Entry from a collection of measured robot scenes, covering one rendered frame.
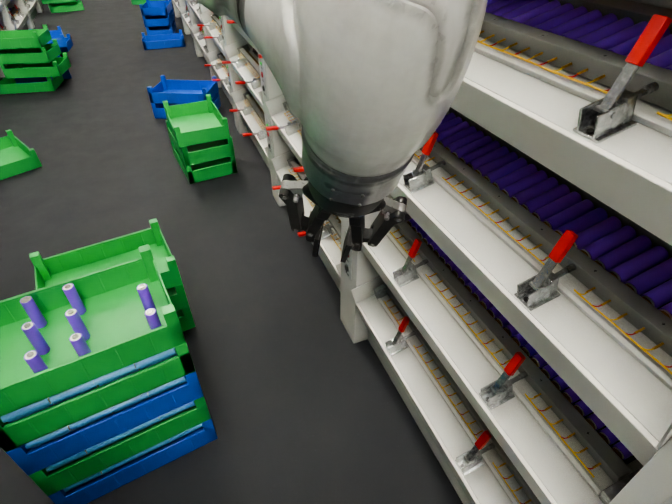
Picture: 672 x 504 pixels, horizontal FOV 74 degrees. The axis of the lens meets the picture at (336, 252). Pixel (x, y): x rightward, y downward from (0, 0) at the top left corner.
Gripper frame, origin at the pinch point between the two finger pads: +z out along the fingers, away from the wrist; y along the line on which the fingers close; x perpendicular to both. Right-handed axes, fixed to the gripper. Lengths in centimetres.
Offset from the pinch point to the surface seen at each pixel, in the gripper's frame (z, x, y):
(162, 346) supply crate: 22.2, -15.8, -24.0
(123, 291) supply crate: 31.5, -6.6, -36.9
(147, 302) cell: 24.8, -8.7, -29.5
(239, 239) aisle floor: 89, 27, -30
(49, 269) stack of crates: 58, 0, -67
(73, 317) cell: 20.4, -14.0, -38.5
